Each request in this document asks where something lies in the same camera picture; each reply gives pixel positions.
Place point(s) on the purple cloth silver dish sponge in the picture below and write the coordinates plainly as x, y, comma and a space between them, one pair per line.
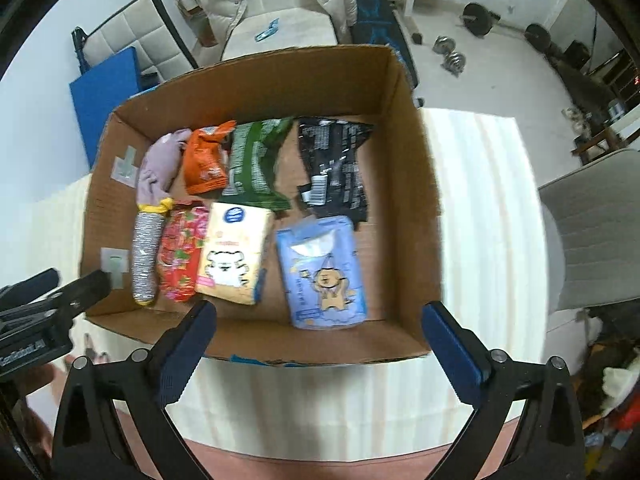
160, 166

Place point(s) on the open cardboard box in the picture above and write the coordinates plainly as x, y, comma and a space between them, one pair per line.
294, 188

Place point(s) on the black blue weight bench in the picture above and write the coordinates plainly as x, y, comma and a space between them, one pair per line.
377, 24

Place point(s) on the black snack bag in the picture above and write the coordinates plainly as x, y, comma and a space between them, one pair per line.
328, 149

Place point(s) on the grey office chair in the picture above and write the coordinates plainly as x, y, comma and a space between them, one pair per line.
591, 216

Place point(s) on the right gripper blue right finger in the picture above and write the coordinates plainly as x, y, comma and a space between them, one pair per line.
459, 352

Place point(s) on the orange snack bag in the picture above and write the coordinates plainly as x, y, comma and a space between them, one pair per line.
205, 158

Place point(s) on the chrome dumbbell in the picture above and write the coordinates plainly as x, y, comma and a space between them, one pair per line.
453, 61

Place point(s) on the green snack bag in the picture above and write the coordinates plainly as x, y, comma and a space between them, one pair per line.
252, 165

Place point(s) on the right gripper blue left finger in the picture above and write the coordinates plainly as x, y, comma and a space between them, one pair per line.
179, 350

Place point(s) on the blue flat board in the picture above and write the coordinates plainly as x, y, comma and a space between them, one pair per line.
99, 91

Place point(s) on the white padded chair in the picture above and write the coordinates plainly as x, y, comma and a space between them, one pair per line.
145, 26

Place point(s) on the black barbell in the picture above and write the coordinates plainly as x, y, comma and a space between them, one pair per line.
480, 22

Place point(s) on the red candy packet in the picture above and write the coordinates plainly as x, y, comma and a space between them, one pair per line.
180, 250

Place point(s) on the blue tissue pack brown bear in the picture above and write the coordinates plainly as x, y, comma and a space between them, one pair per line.
321, 274

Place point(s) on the yellow tissue pack white bear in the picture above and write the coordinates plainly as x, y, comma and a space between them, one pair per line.
232, 259

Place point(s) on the blue clip on stool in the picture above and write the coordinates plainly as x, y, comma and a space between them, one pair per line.
269, 31

